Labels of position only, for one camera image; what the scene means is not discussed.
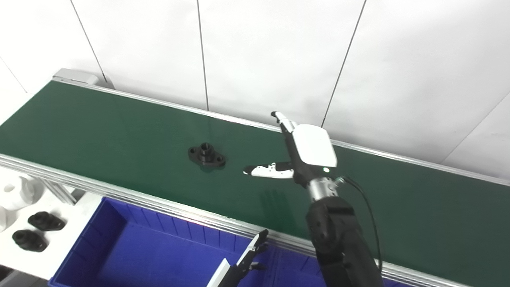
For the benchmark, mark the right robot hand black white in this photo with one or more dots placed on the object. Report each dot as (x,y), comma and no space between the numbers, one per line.
(312,147)

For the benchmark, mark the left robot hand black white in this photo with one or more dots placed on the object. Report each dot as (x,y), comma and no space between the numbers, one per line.
(239,269)

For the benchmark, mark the black flanged metal part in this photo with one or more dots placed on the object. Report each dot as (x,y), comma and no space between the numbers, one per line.
(207,156)
(46,221)
(30,240)

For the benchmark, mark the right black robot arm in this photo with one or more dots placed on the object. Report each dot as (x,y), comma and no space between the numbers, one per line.
(338,239)

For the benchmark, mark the blue plastic bin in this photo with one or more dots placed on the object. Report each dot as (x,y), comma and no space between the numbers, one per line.
(291,272)
(139,255)

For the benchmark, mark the green conveyor belt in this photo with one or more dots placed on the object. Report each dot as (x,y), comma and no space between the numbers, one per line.
(119,131)

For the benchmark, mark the white plastic part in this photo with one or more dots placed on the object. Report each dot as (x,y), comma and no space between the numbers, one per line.
(18,191)
(2,219)

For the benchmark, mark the aluminium support strut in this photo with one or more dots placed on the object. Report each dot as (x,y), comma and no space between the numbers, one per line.
(59,192)

